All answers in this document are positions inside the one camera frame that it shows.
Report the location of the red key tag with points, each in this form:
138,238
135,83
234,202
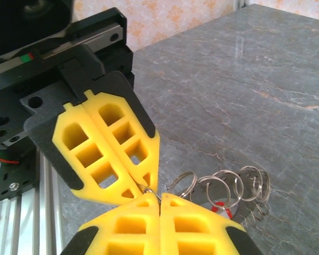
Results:
220,209

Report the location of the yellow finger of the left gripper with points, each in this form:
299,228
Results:
58,143
138,159

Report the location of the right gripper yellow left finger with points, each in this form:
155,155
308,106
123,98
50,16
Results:
106,233

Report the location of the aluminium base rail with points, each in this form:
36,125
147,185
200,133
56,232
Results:
29,225

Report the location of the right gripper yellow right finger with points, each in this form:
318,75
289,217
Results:
220,239

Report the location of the aluminium corner post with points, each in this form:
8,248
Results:
240,4

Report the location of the toothed metal keyring disc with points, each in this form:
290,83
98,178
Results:
202,193

